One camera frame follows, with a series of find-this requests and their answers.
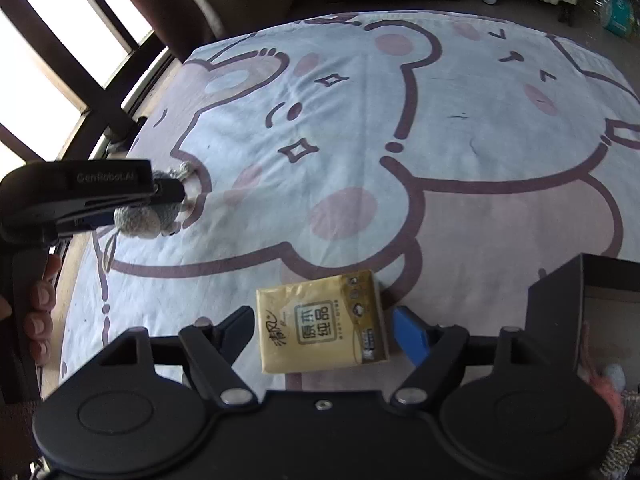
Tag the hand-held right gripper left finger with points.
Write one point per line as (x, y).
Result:
(235, 330)

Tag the yellow tissue packet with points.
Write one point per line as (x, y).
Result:
(320, 325)

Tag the brown curtain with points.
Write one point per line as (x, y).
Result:
(175, 10)

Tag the dark window frame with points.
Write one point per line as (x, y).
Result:
(85, 75)

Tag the pack of water bottles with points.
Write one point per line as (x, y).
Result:
(617, 7)

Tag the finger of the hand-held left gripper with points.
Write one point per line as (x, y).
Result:
(170, 192)

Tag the pink crochet doll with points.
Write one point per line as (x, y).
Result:
(607, 390)

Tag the grey plush toy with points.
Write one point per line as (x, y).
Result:
(145, 222)

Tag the person's left hand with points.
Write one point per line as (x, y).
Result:
(41, 305)

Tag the black cardboard box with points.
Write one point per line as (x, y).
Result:
(555, 310)

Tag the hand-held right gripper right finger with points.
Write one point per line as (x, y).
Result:
(410, 332)

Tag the printed bear blanket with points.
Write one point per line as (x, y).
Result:
(450, 135)

